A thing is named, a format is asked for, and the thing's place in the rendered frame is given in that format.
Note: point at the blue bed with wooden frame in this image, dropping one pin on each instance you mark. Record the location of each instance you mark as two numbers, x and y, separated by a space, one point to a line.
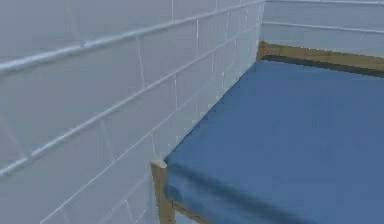
283 143

